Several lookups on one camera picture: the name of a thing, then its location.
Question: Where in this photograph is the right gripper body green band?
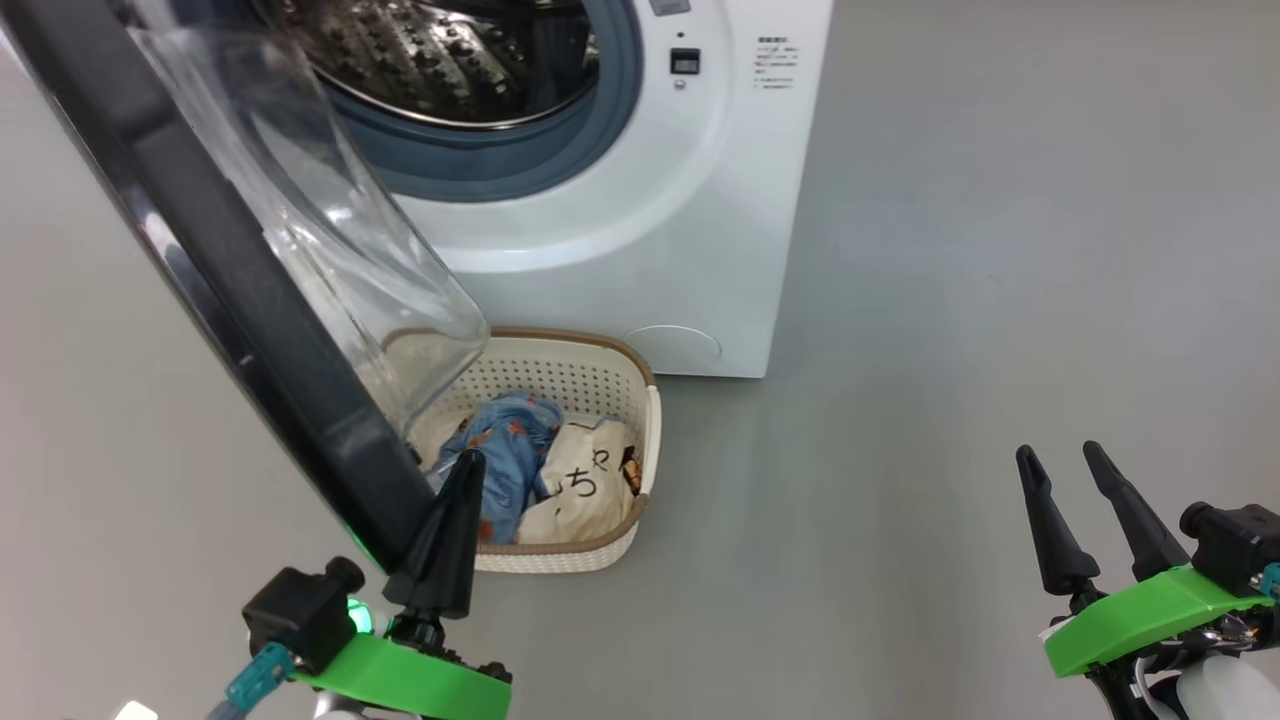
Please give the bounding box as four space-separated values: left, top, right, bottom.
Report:
1043 565 1276 720

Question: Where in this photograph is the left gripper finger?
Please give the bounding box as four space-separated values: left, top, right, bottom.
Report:
383 449 488 621

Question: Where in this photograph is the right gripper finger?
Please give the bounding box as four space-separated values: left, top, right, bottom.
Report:
1016 445 1101 598
1083 441 1191 583

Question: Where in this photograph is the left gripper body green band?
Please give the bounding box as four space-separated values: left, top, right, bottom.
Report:
290 612 513 720

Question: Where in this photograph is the blue patterned garment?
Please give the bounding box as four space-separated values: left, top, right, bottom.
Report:
428 392 565 546

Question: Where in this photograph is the cream printed garment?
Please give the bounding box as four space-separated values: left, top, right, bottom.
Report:
515 418 643 546

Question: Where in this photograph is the dark round glass washer door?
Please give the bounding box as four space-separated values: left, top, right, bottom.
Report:
0 0 491 576

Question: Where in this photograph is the white front-load washing machine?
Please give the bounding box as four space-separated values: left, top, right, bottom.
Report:
240 0 834 379

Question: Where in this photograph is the grey rubber door gasket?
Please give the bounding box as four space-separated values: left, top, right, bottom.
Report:
300 0 646 204

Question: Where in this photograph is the stainless steel washing machine drum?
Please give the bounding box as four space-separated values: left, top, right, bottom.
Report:
255 0 601 129

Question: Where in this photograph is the cream perforated laundry basket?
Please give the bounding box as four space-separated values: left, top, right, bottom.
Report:
385 326 663 574

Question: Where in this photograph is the round white filter cover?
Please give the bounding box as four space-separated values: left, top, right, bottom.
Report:
622 325 723 369

